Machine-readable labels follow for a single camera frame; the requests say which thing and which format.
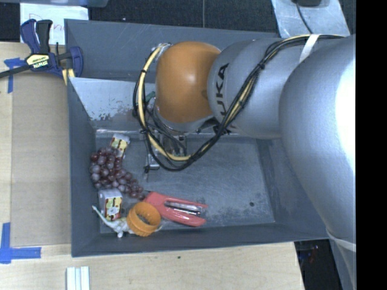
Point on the small white printed box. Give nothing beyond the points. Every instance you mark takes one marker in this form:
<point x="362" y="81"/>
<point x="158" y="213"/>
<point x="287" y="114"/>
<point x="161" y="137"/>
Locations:
<point x="110" y="204"/>
<point x="119" y="143"/>

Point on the bunch of red grapes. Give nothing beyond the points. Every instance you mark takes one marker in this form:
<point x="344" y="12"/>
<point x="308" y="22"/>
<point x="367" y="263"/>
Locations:
<point x="106" y="171"/>

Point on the white toy animal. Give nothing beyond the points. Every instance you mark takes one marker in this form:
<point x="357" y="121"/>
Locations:
<point x="116" y="226"/>

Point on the pale brown flat board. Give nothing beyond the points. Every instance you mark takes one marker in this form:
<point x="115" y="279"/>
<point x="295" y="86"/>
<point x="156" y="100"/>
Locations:
<point x="39" y="162"/>

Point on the red hand tool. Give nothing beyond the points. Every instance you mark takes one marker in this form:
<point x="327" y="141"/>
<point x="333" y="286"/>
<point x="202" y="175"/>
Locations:
<point x="181" y="217"/>

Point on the grey metal bin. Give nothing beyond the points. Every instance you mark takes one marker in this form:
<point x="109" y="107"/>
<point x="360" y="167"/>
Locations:
<point x="229" y="180"/>

